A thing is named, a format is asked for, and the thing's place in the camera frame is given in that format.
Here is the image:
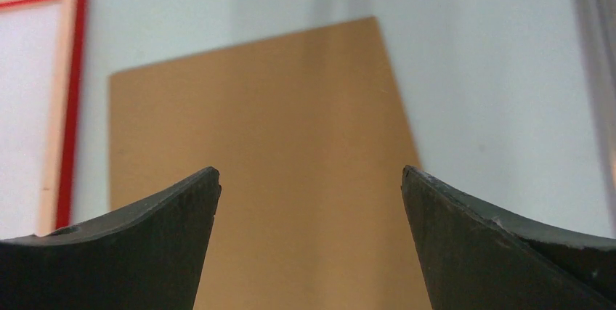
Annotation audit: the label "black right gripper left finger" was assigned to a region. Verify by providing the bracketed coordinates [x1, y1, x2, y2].
[1, 167, 222, 309]

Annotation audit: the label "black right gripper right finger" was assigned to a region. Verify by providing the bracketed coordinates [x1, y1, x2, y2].
[402, 166, 615, 309]

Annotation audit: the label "orange wooden picture frame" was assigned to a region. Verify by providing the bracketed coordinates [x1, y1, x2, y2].
[1, 0, 87, 231]

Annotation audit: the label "brown backing board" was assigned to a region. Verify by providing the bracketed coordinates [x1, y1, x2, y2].
[109, 17, 431, 309]

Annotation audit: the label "sunset photo print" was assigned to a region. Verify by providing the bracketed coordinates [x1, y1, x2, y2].
[1, 1, 62, 239]

